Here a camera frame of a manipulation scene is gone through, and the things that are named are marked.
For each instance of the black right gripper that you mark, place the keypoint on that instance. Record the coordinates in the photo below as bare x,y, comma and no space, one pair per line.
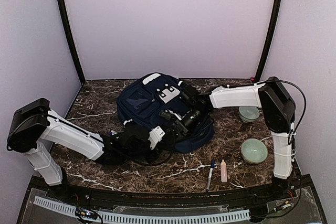
179,128

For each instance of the navy blue student backpack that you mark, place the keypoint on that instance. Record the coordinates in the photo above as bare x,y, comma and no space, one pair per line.
140,103

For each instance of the blue pen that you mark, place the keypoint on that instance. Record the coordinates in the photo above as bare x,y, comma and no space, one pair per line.
210,175

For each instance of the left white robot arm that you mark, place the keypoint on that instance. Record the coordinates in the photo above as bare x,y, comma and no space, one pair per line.
36,122

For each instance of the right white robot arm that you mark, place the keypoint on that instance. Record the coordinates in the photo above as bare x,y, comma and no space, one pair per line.
278,109

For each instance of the pink highlighter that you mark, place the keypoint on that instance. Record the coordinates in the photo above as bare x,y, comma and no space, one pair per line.
223,169

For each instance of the blue cap marker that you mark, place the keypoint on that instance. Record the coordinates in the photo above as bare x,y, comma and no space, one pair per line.
110,132

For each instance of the far green ceramic bowl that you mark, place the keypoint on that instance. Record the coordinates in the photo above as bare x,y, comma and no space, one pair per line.
248,113

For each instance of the green ceramic bowl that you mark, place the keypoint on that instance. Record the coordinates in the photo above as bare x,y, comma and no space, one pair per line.
254,151
248,113

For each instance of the near green ceramic bowl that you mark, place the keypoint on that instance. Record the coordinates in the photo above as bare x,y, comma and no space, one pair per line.
254,151

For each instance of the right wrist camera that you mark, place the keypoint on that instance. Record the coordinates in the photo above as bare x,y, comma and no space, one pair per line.
170,116

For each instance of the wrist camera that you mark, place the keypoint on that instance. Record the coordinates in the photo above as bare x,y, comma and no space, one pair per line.
155,136
170,116

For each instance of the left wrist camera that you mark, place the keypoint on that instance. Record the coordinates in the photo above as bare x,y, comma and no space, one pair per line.
155,136

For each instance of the white slotted cable duct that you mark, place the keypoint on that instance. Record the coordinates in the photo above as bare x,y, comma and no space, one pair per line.
104,216

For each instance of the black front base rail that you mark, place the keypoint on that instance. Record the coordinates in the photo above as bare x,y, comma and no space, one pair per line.
252,197

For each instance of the right black frame post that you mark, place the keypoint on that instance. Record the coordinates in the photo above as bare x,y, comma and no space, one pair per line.
268,40

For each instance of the black frame post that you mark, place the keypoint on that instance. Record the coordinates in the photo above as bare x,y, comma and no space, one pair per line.
268,40
70,41

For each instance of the left black frame post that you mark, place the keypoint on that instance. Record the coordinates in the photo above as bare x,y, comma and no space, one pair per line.
70,41

